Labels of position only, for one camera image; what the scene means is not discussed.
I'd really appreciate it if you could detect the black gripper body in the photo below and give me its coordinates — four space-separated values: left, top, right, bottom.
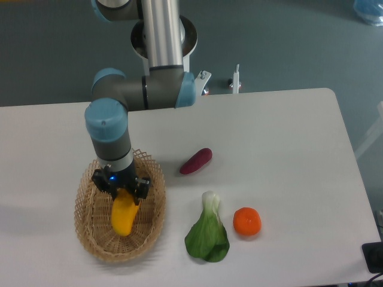
103 163 137 191

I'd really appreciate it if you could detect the purple sweet potato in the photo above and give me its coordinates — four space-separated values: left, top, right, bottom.
180 148 213 175

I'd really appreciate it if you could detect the green bok choy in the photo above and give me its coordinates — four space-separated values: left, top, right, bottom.
184 191 230 262

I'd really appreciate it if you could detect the black device at edge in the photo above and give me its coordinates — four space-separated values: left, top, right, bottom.
361 242 382 273

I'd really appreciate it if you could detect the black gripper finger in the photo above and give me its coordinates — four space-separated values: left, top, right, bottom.
128 177 151 205
92 168 117 199

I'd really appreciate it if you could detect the blue plastic bag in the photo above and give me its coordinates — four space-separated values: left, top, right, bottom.
353 0 382 26

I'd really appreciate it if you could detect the yellow mango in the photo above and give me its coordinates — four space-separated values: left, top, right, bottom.
111 189 140 237

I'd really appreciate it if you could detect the woven wicker basket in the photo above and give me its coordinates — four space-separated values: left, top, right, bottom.
74 149 166 262

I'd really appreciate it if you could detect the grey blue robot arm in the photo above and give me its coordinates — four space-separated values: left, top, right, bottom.
84 1 196 204

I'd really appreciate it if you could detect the orange tangerine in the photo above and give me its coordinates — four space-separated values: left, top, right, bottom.
233 207 262 236

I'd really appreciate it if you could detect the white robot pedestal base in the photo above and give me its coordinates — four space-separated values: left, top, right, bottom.
130 16 212 96

